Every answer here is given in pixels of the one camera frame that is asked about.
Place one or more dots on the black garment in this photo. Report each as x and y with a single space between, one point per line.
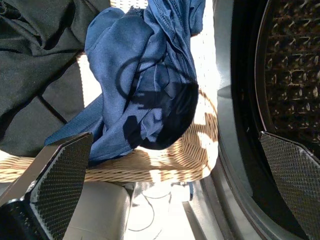
30 62

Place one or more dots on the grey washing machine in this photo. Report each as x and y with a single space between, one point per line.
223 120

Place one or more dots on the pale woven basket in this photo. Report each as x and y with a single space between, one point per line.
162 170

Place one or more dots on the small white blue object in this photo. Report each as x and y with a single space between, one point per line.
182 192

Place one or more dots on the blue garment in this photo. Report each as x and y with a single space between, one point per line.
120 62

